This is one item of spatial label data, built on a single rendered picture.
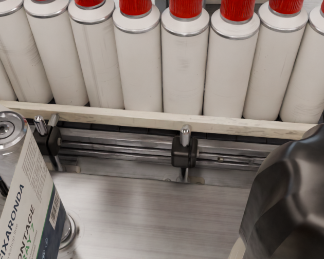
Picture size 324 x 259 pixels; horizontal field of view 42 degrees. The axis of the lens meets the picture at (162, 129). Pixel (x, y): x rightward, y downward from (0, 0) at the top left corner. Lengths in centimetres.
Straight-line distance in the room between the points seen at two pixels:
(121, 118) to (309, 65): 23
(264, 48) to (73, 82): 24
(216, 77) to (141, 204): 17
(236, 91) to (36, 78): 25
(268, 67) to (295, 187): 33
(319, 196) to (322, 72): 34
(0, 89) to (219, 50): 29
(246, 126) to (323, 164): 35
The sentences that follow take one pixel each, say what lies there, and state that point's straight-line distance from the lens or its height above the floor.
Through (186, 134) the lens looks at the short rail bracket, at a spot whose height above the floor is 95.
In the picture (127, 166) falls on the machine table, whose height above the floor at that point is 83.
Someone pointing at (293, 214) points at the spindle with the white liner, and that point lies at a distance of 17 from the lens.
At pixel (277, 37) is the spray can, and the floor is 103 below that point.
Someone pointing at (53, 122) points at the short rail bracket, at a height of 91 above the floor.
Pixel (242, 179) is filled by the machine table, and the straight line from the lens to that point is 58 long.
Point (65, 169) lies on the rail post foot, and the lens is 59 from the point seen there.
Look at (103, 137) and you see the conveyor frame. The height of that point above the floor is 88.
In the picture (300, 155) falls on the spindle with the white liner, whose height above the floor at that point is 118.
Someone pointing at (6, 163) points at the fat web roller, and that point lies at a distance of 35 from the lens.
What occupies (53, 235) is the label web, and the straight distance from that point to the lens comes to 42.
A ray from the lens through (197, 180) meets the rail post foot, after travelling 57.
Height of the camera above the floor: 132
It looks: 52 degrees down
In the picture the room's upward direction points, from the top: 2 degrees counter-clockwise
